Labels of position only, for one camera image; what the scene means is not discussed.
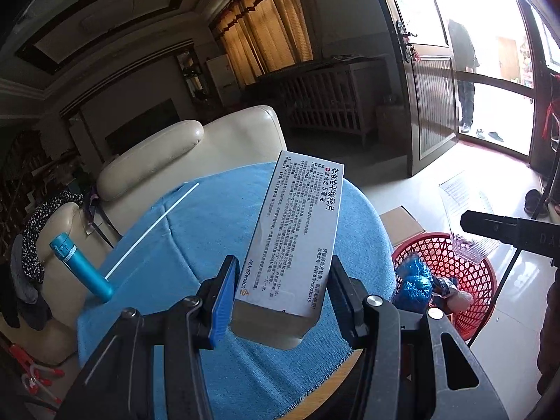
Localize teal insulated bottle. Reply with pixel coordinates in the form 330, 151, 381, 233
49, 233, 116, 304

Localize red plastic mesh basket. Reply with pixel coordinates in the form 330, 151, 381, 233
391, 233, 498, 343

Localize brown wooden door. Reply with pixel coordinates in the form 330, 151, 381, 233
372, 0, 461, 179

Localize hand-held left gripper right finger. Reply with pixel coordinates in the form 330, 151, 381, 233
328, 266, 508, 420

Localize white medicine box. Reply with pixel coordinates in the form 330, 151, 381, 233
230, 150, 346, 351

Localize dark clothing pile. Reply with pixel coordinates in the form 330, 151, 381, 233
0, 236, 54, 332

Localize black shoe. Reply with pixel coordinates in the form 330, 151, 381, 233
524, 189, 550, 219

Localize blue plastic bag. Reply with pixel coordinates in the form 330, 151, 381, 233
391, 255, 435, 315

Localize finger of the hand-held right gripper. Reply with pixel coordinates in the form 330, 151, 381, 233
461, 210, 523, 246

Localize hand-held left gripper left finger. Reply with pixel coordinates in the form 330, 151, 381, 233
65, 255, 239, 420

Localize brown cardboard box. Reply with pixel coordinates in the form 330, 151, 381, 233
378, 205, 428, 251

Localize white cabinet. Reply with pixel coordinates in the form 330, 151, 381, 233
205, 55, 242, 109

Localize person's right forearm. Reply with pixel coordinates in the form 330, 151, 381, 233
537, 268, 560, 397

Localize purple strap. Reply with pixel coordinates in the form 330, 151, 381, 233
84, 187, 122, 244

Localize clear plastic container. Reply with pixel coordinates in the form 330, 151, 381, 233
439, 170, 502, 266

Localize black polka dot cloth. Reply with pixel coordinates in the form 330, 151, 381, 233
20, 190, 85, 286

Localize wooden crib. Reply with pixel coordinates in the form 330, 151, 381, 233
255, 56, 391, 146

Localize thin white stick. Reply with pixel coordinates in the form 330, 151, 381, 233
104, 182, 201, 280

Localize wooden staircase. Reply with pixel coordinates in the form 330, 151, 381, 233
0, 130, 57, 228

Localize black television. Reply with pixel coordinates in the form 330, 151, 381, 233
104, 98, 183, 157

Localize yellow curtains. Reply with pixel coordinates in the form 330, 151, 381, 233
209, 0, 316, 87

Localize blue tablecloth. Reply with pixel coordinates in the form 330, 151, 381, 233
76, 162, 397, 420

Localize cream leather sofa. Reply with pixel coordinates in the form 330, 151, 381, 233
37, 105, 289, 366

